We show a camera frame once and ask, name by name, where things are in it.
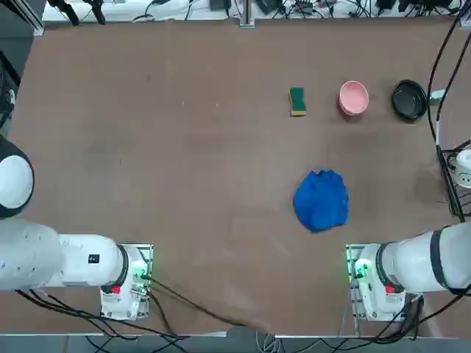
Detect black wire cup rack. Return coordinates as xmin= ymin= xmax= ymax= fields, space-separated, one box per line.
xmin=436 ymin=141 xmax=471 ymax=221

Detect green and yellow sponge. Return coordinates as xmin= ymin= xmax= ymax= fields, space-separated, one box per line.
xmin=288 ymin=87 xmax=308 ymax=118

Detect black base cable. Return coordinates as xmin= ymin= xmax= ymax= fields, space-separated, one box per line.
xmin=146 ymin=275 xmax=273 ymax=332

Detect blue cloth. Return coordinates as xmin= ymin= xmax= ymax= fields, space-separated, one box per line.
xmin=293 ymin=169 xmax=350 ymax=234

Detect black stand leg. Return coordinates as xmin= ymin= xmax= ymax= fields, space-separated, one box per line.
xmin=84 ymin=0 xmax=106 ymax=24
xmin=49 ymin=0 xmax=80 ymax=26

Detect pink bowl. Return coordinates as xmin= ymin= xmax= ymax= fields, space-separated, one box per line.
xmin=337 ymin=80 xmax=370 ymax=118

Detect black pan with pale handle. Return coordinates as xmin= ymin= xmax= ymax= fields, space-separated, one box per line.
xmin=392 ymin=79 xmax=448 ymax=124

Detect white mug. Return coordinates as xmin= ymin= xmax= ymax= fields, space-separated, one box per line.
xmin=455 ymin=149 xmax=471 ymax=188

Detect aluminium frame post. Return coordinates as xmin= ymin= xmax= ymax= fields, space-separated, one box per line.
xmin=238 ymin=0 xmax=256 ymax=29

